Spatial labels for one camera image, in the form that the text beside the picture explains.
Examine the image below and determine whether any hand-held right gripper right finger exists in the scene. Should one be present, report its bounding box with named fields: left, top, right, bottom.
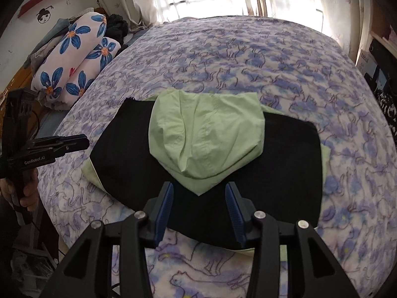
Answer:
left=225, top=183, right=362, bottom=298

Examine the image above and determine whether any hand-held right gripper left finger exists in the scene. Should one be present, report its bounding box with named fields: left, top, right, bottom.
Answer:
left=46, top=182, right=174, bottom=298

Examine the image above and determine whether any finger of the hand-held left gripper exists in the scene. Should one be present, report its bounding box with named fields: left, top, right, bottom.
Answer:
left=43, top=144, right=82, bottom=158
left=35, top=134, right=90, bottom=150

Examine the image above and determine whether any green and black hooded jacket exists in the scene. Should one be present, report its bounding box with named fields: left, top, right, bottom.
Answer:
left=81, top=88, right=331, bottom=263

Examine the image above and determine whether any dark clothes pile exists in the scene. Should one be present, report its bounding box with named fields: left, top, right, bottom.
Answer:
left=105, top=14, right=129, bottom=45

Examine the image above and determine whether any person's left hand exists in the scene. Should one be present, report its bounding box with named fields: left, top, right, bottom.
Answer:
left=0, top=168, right=39, bottom=208

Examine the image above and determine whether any orange wooden headboard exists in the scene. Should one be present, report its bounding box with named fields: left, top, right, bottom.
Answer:
left=0, top=65, right=44, bottom=115

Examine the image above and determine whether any folded blue-flower quilt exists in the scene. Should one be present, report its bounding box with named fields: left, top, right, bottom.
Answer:
left=30, top=12, right=121, bottom=111

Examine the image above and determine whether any purple cat-print blanket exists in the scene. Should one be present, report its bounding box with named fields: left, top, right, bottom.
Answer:
left=39, top=15, right=397, bottom=298

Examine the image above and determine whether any black and white patterned cloth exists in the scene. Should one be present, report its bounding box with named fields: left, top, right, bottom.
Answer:
left=375, top=88, right=397, bottom=126

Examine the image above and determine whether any white cardboard box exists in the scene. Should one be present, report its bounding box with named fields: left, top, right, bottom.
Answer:
left=355, top=48, right=378, bottom=79

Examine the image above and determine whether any wooden bookshelf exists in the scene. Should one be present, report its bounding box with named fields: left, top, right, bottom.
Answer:
left=357, top=0, right=397, bottom=69

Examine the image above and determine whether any face wall sticker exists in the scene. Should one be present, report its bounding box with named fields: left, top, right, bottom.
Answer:
left=36, top=6, right=53, bottom=25

